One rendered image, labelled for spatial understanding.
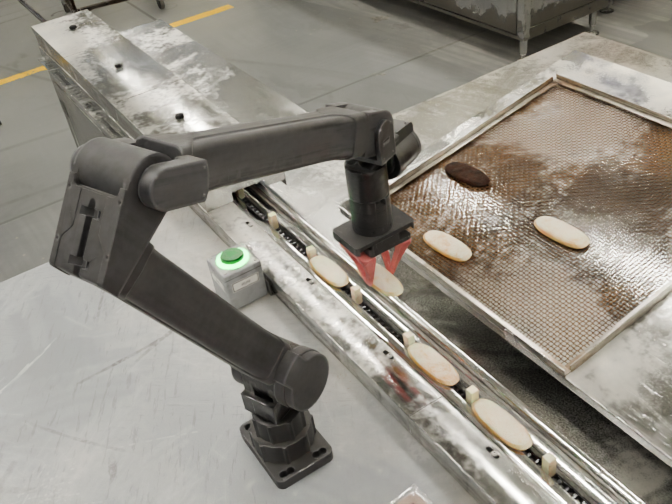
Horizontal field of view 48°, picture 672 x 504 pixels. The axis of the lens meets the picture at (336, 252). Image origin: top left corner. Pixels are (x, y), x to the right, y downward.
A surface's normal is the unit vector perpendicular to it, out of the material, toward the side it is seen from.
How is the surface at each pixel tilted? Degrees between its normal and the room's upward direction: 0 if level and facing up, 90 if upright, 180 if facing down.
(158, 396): 0
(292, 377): 90
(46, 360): 0
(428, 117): 0
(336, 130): 85
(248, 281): 90
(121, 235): 90
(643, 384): 10
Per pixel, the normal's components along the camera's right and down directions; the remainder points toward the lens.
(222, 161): 0.81, 0.22
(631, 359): -0.27, -0.71
